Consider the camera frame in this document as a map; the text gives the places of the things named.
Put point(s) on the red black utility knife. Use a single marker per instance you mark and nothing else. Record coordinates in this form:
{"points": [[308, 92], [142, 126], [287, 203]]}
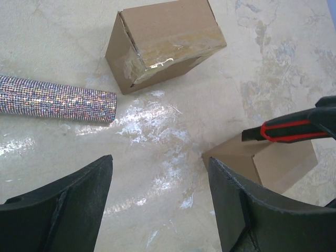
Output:
{"points": [[291, 128]]}

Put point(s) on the taped cardboard box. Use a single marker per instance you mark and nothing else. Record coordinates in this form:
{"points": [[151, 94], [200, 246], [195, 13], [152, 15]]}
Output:
{"points": [[155, 43]]}

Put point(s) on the small cardboard box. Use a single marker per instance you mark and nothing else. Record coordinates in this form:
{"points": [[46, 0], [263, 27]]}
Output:
{"points": [[276, 166]]}

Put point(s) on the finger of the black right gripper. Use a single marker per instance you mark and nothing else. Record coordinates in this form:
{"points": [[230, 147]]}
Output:
{"points": [[326, 105]]}

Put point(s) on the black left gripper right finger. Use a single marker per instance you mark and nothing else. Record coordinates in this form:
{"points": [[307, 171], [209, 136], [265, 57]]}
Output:
{"points": [[251, 217]]}

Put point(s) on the silver glitter microphone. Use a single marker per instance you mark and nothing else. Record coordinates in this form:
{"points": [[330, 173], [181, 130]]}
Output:
{"points": [[51, 100]]}

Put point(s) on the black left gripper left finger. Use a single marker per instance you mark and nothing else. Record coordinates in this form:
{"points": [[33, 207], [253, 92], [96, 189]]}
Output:
{"points": [[64, 215]]}

